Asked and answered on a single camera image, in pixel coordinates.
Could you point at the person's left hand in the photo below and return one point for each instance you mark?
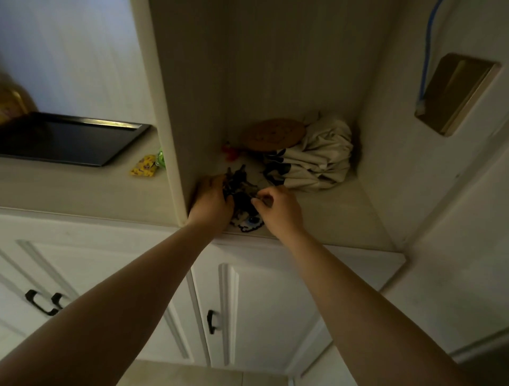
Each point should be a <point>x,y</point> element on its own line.
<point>210,202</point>

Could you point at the person's right hand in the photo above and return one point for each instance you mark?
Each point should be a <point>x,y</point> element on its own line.
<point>280,212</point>

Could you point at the person's left fingers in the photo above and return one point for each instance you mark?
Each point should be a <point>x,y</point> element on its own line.
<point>216,183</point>

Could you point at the person's right thumb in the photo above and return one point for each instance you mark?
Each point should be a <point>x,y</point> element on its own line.
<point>259,207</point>

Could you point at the bunch of dark keys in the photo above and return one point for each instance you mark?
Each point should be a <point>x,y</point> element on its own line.
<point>237,187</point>

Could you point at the person's right forearm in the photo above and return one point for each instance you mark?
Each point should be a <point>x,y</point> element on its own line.
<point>366,318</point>

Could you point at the person's left forearm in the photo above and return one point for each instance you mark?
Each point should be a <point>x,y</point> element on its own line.
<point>107,306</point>

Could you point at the small red toy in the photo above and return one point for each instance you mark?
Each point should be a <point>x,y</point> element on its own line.
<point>230,152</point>

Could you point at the small green object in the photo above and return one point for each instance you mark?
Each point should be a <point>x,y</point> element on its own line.
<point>160,159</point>

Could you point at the yellow snack packet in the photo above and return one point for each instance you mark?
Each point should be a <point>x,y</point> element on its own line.
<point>144,166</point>

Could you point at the round cork coaster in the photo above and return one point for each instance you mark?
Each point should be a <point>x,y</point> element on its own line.
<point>273,134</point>

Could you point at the folded cream navy cloth bag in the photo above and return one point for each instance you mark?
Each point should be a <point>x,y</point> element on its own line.
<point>316,159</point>

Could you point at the white cabinet partition panel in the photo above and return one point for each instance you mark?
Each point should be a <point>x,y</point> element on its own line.
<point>175,99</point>

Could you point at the white cabinet door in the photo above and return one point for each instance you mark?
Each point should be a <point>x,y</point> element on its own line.
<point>99,302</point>
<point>270,310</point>

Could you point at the black rectangular tray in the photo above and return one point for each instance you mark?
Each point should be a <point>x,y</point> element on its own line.
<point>63,137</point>

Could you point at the yellowish object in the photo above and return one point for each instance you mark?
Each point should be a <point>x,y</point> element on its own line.
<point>14,97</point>

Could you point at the gold wall panel cover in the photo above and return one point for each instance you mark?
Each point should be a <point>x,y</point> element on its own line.
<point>455,93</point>

